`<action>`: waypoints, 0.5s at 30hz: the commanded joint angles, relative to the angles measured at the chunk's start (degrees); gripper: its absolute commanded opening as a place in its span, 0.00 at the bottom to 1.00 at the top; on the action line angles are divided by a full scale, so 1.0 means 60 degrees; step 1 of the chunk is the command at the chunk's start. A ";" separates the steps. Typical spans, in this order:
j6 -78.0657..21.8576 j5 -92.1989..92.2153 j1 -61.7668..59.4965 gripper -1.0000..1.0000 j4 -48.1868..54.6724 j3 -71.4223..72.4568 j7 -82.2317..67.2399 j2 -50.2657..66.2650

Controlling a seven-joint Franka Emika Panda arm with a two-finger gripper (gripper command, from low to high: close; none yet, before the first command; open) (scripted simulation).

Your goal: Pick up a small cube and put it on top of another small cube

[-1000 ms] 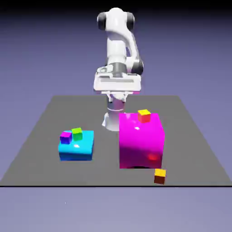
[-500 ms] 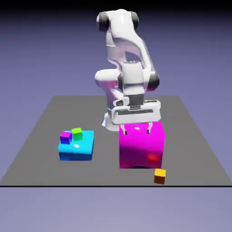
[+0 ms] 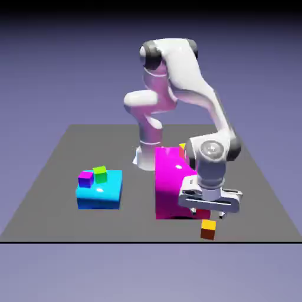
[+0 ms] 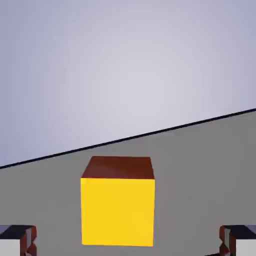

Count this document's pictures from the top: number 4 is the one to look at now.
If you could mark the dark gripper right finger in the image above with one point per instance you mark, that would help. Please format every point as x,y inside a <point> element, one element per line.
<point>242,241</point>

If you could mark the small yellow cube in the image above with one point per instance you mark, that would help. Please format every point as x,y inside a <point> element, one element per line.
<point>117,210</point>

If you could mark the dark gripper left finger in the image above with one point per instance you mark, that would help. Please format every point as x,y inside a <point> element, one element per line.
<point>14,240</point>

